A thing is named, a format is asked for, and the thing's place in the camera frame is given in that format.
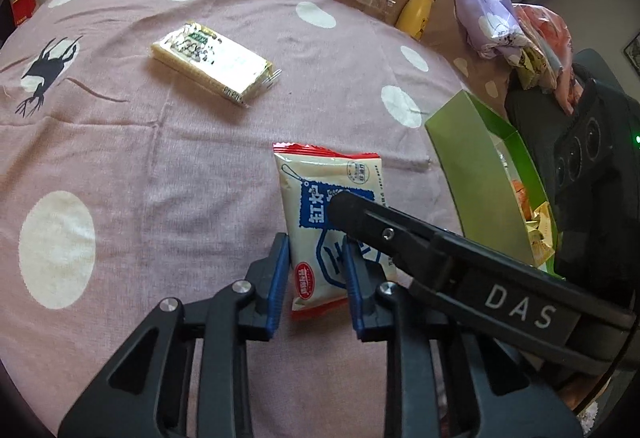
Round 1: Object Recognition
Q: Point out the pink polka dot blanket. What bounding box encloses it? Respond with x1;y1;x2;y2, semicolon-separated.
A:
1;0;509;432

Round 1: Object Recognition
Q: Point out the green label biscuit pack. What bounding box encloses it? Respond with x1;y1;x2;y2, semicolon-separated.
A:
151;21;282;106

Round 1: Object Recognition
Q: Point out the yellow drink bottle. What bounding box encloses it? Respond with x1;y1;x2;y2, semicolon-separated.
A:
395;0;436;40

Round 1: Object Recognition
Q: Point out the framed landscape painting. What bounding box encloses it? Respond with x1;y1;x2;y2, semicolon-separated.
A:
624;34;640;74

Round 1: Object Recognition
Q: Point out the red yellow paper bag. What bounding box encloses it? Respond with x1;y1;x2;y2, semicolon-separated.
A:
11;0;37;26

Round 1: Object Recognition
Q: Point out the green white cardboard box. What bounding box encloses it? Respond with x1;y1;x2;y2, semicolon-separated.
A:
425;91;558;276

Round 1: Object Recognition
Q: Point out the red white blue snack packet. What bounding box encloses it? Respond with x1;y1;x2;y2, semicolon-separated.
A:
272;142;386;320

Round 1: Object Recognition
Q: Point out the black camera box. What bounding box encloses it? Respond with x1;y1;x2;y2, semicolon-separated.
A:
553;80;639;309

